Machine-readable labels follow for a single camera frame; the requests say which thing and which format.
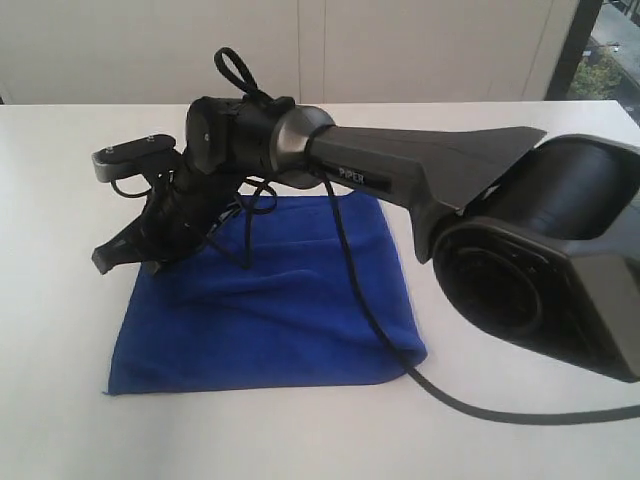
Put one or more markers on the blue microfiber cloth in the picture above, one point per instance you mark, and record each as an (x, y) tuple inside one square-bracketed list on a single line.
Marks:
[(290, 320)]

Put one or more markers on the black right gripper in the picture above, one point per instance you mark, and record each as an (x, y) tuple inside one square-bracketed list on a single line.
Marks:
[(183, 208)]

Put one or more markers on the black window frame post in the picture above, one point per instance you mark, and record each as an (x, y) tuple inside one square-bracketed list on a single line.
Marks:
[(571, 53)]

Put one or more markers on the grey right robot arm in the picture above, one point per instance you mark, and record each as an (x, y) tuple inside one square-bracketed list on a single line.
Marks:
[(534, 240)]

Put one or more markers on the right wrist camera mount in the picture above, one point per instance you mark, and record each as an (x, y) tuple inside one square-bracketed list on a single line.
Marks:
[(151, 157)]

